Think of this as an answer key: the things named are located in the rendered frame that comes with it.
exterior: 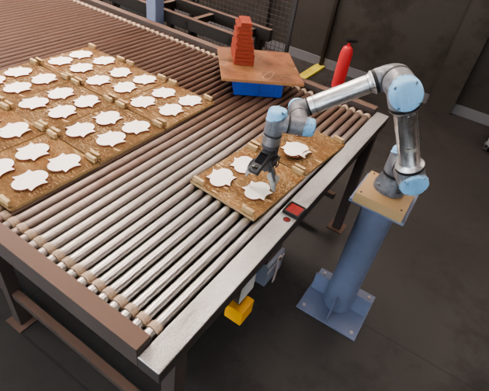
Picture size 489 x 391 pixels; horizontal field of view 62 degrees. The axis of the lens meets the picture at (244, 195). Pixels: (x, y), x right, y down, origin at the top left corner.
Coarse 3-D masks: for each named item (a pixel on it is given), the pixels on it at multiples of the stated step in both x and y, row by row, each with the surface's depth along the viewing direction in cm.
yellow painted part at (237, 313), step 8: (248, 296) 162; (232, 304) 158; (240, 304) 159; (248, 304) 159; (224, 312) 162; (232, 312) 158; (240, 312) 156; (248, 312) 163; (232, 320) 161; (240, 320) 158
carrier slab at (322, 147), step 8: (288, 136) 216; (312, 136) 219; (320, 136) 220; (280, 144) 208; (312, 144) 212; (320, 144) 213; (328, 144) 214; (336, 144) 215; (344, 144) 216; (280, 152) 203; (312, 152) 206; (320, 152) 207; (328, 152) 208; (336, 152) 212; (280, 160) 197; (288, 160) 198; (296, 160) 199; (304, 160) 200; (312, 160) 201; (320, 160) 202; (312, 168) 195
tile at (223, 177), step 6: (222, 168) 185; (216, 174) 181; (222, 174) 181; (228, 174) 182; (210, 180) 177; (216, 180) 177; (222, 180) 178; (228, 180) 179; (216, 186) 175; (222, 186) 175; (228, 186) 176
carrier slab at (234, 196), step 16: (224, 160) 191; (240, 176) 183; (256, 176) 185; (288, 176) 188; (304, 176) 190; (208, 192) 173; (224, 192) 173; (240, 192) 174; (272, 192) 177; (240, 208) 167; (256, 208) 168
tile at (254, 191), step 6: (246, 186) 177; (252, 186) 177; (258, 186) 178; (264, 186) 178; (246, 192) 174; (252, 192) 174; (258, 192) 175; (264, 192) 175; (270, 192) 176; (252, 198) 171; (258, 198) 172; (264, 198) 172
